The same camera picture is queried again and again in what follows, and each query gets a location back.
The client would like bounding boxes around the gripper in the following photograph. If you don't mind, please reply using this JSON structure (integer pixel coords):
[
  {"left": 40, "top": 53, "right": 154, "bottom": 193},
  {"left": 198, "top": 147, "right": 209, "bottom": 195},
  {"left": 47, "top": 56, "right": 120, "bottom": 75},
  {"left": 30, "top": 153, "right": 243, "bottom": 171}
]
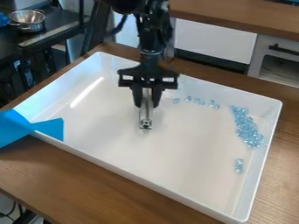
[{"left": 116, "top": 50, "right": 182, "bottom": 109}]

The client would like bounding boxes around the silver metal bar tool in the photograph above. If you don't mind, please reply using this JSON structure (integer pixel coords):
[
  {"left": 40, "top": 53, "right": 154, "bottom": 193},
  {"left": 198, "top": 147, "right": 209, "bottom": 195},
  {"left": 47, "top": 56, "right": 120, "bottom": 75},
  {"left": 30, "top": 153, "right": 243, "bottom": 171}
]
[{"left": 137, "top": 88, "right": 155, "bottom": 130}]

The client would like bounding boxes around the pile of blue bits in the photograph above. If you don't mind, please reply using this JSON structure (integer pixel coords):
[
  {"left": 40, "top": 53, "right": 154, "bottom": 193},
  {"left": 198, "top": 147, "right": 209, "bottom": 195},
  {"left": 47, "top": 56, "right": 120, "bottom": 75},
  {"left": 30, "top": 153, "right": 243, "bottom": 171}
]
[
  {"left": 227, "top": 104, "right": 268, "bottom": 149},
  {"left": 171, "top": 94, "right": 222, "bottom": 110},
  {"left": 232, "top": 157, "right": 246, "bottom": 175}
]

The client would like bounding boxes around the white tray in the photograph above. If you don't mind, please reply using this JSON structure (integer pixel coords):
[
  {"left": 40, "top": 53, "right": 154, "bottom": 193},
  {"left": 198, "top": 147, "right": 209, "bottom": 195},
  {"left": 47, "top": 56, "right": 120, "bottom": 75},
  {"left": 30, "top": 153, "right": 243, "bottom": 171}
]
[{"left": 11, "top": 51, "right": 284, "bottom": 224}]

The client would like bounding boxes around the white cabinet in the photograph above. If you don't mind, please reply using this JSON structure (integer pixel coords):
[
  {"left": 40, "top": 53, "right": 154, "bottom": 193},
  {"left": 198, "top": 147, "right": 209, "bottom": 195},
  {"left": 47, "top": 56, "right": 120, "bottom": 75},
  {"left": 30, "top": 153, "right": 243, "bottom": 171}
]
[{"left": 167, "top": 0, "right": 299, "bottom": 89}]

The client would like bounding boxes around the black shelf cart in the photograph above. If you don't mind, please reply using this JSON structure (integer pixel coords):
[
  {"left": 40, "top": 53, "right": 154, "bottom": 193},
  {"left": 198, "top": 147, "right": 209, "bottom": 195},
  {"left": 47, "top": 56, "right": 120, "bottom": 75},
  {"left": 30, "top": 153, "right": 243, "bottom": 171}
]
[{"left": 0, "top": 3, "right": 95, "bottom": 108}]

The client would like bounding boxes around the blue tape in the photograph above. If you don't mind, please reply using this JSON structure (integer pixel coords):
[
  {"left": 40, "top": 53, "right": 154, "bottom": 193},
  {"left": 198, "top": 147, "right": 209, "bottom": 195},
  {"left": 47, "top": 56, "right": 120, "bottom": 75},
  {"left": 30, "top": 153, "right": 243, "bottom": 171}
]
[{"left": 0, "top": 108, "right": 66, "bottom": 149}]

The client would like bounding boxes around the silver pot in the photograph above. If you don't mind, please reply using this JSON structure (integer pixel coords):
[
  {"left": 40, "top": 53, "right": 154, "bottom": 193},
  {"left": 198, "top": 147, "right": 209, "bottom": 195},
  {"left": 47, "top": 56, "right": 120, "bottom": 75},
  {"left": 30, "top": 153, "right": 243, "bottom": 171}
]
[{"left": 5, "top": 9, "right": 47, "bottom": 33}]

